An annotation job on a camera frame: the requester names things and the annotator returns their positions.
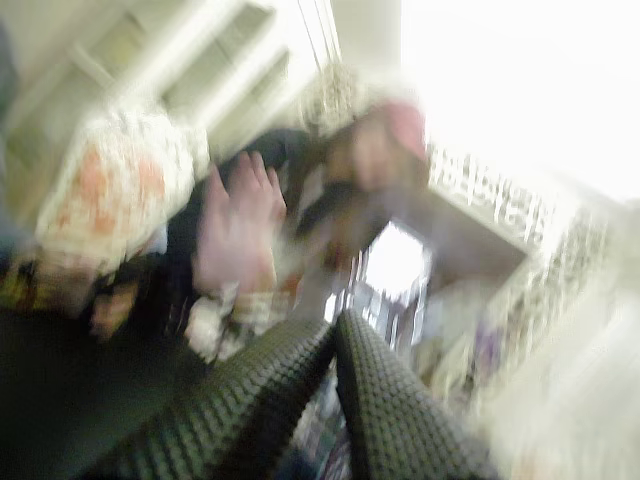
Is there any black textured gripper finger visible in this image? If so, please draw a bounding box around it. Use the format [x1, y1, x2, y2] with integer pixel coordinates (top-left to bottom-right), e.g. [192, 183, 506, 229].
[92, 318, 336, 480]
[334, 308, 504, 480]

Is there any person's bare hand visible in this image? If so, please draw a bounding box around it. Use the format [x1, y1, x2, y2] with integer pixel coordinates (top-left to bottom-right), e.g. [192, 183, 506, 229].
[192, 149, 290, 297]

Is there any white orange floral cloth bundle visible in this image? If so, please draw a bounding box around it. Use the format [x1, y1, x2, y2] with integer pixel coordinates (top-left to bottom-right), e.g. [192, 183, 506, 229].
[33, 105, 212, 279]

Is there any person's head with pink cap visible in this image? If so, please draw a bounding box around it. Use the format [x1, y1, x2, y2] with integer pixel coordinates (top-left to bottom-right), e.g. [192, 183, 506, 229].
[299, 97, 434, 251]

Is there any white shelf unit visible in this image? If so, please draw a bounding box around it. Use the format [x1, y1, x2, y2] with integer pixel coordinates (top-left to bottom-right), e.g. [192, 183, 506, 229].
[0, 0, 346, 156]

